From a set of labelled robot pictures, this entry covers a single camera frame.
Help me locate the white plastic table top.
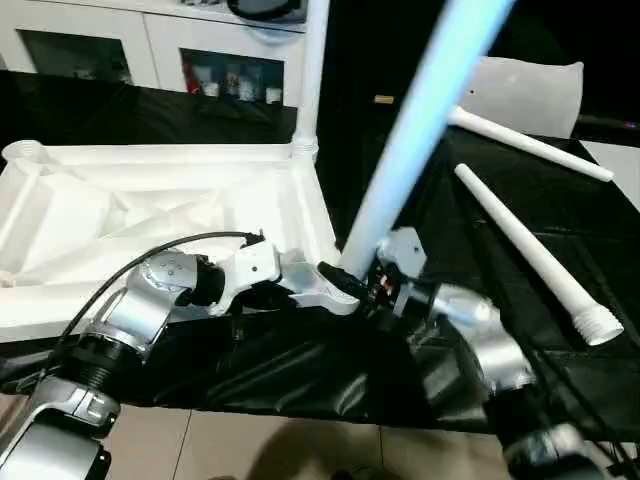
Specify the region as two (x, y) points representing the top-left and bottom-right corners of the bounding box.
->
(0, 140), (361, 343)

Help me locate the black work mat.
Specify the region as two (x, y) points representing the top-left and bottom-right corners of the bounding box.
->
(0, 75), (640, 441)

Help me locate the white plastic bag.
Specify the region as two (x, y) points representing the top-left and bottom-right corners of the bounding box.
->
(468, 57), (585, 139)

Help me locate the flat white board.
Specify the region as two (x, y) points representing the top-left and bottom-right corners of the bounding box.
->
(580, 140), (640, 213)

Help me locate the dark round object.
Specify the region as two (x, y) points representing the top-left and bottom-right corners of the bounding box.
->
(228, 0), (307, 23)

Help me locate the white cabinet with glass doors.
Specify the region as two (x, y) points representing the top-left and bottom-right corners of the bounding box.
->
(0, 0), (306, 106)

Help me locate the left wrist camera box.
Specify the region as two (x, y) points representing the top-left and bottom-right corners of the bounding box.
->
(205, 240), (284, 319)

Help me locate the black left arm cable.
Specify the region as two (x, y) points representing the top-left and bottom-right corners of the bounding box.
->
(0, 232), (265, 401)

